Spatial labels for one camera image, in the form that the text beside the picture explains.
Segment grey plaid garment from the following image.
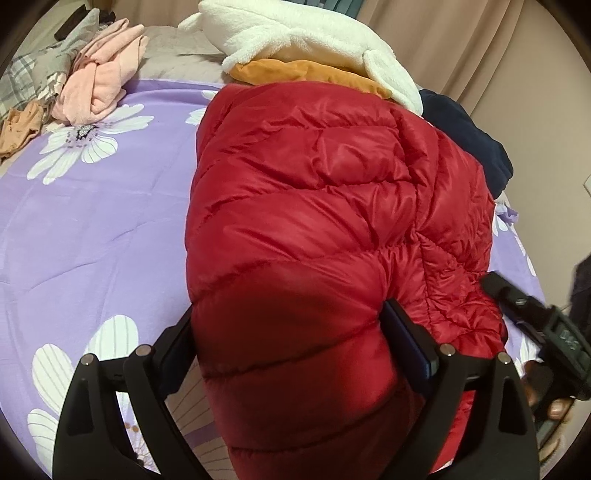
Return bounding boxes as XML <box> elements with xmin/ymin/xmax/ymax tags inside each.
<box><xmin>0</xmin><ymin>48</ymin><xmax>70</xmax><ymax>121</ymax></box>

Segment white fleece garment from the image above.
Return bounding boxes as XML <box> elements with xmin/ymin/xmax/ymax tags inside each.
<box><xmin>178</xmin><ymin>0</ymin><xmax>423</xmax><ymax>116</ymax></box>

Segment purple floral bedsheet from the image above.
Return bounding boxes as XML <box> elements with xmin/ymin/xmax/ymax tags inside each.
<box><xmin>0</xmin><ymin>78</ymin><xmax>541</xmax><ymax>480</ymax></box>

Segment person's right hand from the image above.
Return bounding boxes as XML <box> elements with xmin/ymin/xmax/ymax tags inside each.
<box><xmin>524</xmin><ymin>360</ymin><xmax>575</xmax><ymax>423</ymax></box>

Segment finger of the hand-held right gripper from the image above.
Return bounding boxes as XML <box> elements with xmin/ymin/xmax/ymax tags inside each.
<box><xmin>480</xmin><ymin>271</ymin><xmax>552</xmax><ymax>337</ymax></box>

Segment mustard garment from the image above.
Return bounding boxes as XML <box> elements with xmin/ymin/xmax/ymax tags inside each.
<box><xmin>229</xmin><ymin>59</ymin><xmax>393</xmax><ymax>100</ymax></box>

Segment navy garment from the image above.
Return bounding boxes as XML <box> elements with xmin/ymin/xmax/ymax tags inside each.
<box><xmin>418</xmin><ymin>89</ymin><xmax>514</xmax><ymax>199</ymax></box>

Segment teal curtain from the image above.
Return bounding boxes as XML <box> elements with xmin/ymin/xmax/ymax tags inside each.
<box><xmin>302</xmin><ymin>0</ymin><xmax>368</xmax><ymax>17</ymax></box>

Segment red puffer jacket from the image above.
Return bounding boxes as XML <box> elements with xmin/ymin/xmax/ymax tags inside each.
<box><xmin>184</xmin><ymin>82</ymin><xmax>509</xmax><ymax>480</ymax></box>

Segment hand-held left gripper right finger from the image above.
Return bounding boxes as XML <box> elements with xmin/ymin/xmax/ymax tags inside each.
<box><xmin>383</xmin><ymin>299</ymin><xmax>541</xmax><ymax>480</ymax></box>

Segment grey blanket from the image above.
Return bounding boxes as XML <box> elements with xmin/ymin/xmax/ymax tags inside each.
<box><xmin>141</xmin><ymin>24</ymin><xmax>229</xmax><ymax>85</ymax></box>

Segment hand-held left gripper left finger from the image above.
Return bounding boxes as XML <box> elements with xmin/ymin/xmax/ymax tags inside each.
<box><xmin>52</xmin><ymin>302</ymin><xmax>197</xmax><ymax>480</ymax></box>

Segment beige curtain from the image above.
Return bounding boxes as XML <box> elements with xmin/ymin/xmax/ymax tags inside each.
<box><xmin>358</xmin><ymin>0</ymin><xmax>573</xmax><ymax>109</ymax></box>

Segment person's dark clothing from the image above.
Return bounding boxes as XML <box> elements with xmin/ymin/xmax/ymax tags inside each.
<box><xmin>570</xmin><ymin>261</ymin><xmax>591</xmax><ymax>320</ymax></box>

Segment pink garment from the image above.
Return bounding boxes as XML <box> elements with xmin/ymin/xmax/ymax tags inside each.
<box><xmin>51</xmin><ymin>18</ymin><xmax>151</xmax><ymax>126</ymax></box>

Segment small tan cloth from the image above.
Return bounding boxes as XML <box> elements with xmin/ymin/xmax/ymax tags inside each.
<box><xmin>0</xmin><ymin>100</ymin><xmax>47</xmax><ymax>162</ymax></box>

